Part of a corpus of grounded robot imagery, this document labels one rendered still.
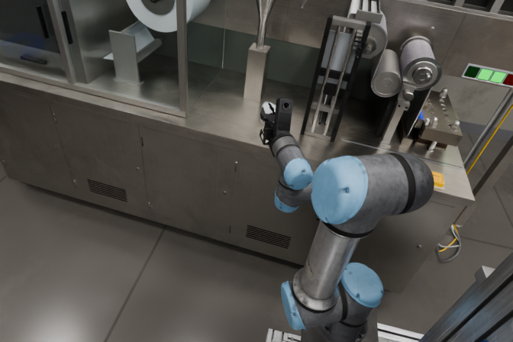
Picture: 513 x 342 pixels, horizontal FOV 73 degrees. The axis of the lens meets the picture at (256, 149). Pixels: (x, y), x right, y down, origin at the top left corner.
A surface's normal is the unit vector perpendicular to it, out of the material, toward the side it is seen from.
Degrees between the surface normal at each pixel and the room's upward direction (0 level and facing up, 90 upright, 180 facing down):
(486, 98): 90
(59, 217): 0
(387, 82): 90
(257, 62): 90
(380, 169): 13
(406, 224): 90
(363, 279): 7
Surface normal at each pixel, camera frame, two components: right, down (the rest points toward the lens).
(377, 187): 0.25, -0.10
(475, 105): -0.20, 0.60
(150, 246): 0.11, -0.77
